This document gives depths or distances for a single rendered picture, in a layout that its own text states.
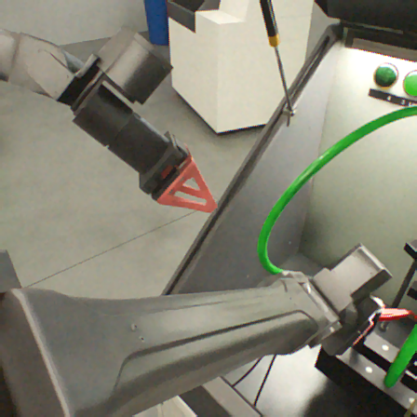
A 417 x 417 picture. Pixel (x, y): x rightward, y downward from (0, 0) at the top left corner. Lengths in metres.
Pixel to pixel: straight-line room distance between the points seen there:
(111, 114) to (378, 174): 0.64
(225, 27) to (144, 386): 3.15
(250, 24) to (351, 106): 2.51
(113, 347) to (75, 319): 0.02
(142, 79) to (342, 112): 0.56
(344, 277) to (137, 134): 0.30
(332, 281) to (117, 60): 0.36
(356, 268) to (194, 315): 0.29
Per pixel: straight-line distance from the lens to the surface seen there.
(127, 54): 0.46
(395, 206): 0.94
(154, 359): 0.18
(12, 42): 0.51
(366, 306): 0.59
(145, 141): 0.46
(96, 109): 0.45
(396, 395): 0.78
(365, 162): 0.93
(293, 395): 0.90
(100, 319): 0.17
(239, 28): 3.31
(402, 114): 0.57
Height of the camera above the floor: 1.62
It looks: 39 degrees down
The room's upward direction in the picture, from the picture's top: straight up
